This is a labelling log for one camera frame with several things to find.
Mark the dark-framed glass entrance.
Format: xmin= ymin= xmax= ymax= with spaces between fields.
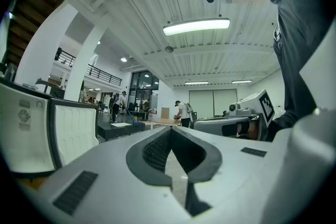
xmin=128 ymin=70 xmax=160 ymax=116

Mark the dark wooden staircase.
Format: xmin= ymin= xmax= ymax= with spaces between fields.
xmin=7 ymin=0 xmax=65 ymax=66

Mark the black appliance with yellow label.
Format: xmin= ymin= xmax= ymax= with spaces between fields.
xmin=0 ymin=78 xmax=52 ymax=179

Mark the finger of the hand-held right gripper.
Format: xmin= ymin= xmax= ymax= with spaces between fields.
xmin=191 ymin=116 xmax=249 ymax=137

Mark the black metal frame table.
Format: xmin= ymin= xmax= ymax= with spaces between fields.
xmin=97 ymin=121 xmax=146 ymax=142

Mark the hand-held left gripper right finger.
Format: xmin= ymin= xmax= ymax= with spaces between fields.
xmin=170 ymin=125 xmax=289 ymax=224

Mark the person's torso in dark shirt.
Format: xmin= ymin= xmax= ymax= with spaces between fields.
xmin=271 ymin=0 xmax=336 ymax=140

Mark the black mezzanine railing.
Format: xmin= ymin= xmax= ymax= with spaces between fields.
xmin=54 ymin=47 xmax=123 ymax=87

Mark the long ceiling lamp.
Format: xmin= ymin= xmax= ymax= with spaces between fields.
xmin=162 ymin=17 xmax=231 ymax=36

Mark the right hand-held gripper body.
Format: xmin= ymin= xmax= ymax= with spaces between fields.
xmin=228 ymin=89 xmax=276 ymax=141

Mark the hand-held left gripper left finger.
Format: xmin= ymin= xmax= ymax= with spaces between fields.
xmin=19 ymin=125 xmax=192 ymax=224

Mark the person's right forearm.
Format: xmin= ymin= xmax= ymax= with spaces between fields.
xmin=267 ymin=109 xmax=302 ymax=142

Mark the light wooden table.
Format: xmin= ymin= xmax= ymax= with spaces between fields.
xmin=151 ymin=118 xmax=182 ymax=129

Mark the white wall screen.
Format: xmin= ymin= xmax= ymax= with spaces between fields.
xmin=213 ymin=89 xmax=238 ymax=116
xmin=188 ymin=90 xmax=214 ymax=116

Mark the refrigerator door white liner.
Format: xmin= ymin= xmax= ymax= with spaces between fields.
xmin=48 ymin=97 xmax=101 ymax=170

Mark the person's right hand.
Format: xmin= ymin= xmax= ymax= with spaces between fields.
xmin=222 ymin=121 xmax=259 ymax=140

